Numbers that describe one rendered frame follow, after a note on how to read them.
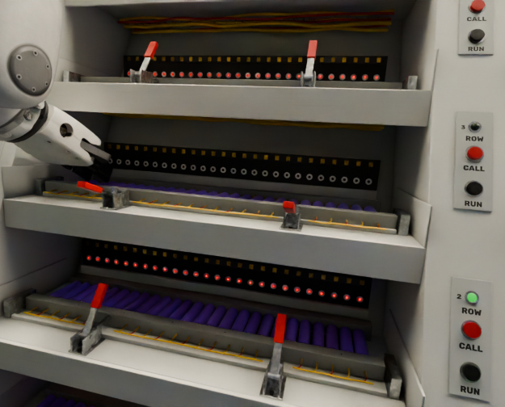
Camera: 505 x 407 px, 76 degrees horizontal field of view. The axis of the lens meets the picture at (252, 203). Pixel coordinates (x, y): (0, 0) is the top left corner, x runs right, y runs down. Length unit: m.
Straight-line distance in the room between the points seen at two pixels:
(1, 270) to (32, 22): 0.39
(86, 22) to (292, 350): 0.70
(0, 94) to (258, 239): 0.31
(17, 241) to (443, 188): 0.64
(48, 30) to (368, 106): 0.38
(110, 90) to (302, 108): 0.30
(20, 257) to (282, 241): 0.45
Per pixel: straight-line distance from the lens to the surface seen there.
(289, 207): 0.36
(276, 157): 0.60
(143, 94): 0.55
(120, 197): 0.52
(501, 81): 0.52
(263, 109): 0.48
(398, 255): 0.42
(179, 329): 0.52
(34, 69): 0.40
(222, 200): 0.48
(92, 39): 0.80
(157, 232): 0.47
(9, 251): 0.65
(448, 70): 0.51
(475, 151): 0.46
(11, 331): 0.62
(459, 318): 0.44
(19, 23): 0.40
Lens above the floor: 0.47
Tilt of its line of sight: 10 degrees up
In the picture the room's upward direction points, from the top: 8 degrees clockwise
